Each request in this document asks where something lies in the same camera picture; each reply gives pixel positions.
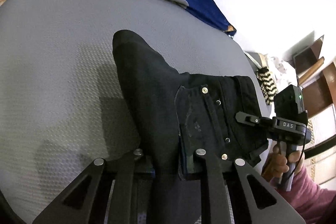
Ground grey textured mattress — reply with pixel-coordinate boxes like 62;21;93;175
0;0;263;224

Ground grey cushion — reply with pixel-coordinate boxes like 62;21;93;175
244;51;266;69

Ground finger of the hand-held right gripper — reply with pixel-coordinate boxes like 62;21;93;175
235;112;273;127

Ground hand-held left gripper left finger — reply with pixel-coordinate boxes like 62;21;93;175
31;148;156;224

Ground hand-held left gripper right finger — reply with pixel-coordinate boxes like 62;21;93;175
184;148;306;224

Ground person's right hand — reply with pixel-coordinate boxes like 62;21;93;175
262;144;306;186

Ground black white zigzag cloth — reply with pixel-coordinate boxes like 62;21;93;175
256;67;279;106

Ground black pants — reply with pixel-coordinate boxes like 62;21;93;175
112;29;269;224

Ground wooden cabinet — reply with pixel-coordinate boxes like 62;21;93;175
293;35;336;119

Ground person's right forearm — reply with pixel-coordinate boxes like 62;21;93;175
270;165;336;224

